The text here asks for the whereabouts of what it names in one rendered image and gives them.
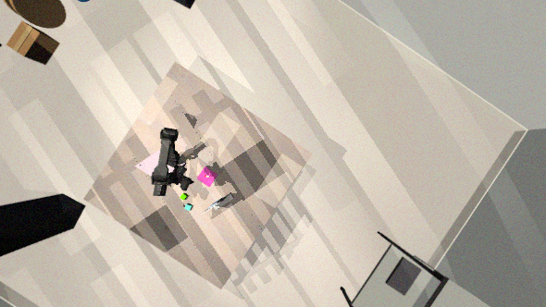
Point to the magenta square zone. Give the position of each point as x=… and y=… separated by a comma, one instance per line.
x=207, y=181

